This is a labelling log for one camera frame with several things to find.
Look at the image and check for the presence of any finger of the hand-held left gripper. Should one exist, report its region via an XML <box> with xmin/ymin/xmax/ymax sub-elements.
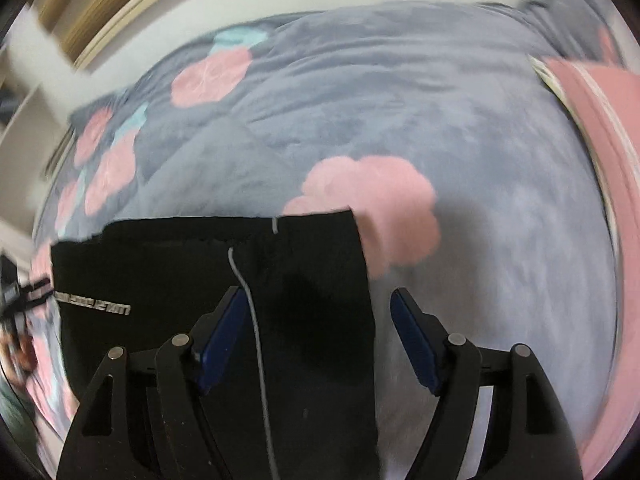
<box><xmin>20</xmin><ymin>277</ymin><xmax>53</xmax><ymax>307</ymax></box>

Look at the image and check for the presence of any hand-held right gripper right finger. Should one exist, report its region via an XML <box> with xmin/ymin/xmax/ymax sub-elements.
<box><xmin>390</xmin><ymin>288</ymin><xmax>585</xmax><ymax>480</ymax></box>

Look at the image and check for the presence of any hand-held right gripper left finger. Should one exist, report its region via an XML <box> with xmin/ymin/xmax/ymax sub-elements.
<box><xmin>56</xmin><ymin>286</ymin><xmax>249</xmax><ymax>480</ymax></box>

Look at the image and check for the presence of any black hooded jacket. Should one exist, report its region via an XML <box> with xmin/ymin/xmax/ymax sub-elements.
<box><xmin>50</xmin><ymin>208</ymin><xmax>378</xmax><ymax>480</ymax></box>

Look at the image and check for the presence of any white bookshelf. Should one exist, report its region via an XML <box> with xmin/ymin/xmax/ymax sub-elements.
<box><xmin>0</xmin><ymin>5</ymin><xmax>96</xmax><ymax>186</ymax></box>

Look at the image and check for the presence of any grey floral blanket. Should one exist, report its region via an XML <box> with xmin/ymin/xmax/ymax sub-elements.
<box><xmin>30</xmin><ymin>2</ymin><xmax>626</xmax><ymax>480</ymax></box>

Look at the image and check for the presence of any pink pillow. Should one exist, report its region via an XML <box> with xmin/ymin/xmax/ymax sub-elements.
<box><xmin>530</xmin><ymin>55</ymin><xmax>640</xmax><ymax>480</ymax></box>

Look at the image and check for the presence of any striped window blind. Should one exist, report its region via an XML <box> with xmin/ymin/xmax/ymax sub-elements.
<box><xmin>30</xmin><ymin>0</ymin><xmax>201</xmax><ymax>71</ymax></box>

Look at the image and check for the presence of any grey cushion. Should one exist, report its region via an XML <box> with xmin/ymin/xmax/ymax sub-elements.
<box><xmin>520</xmin><ymin>0</ymin><xmax>621</xmax><ymax>66</ymax></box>

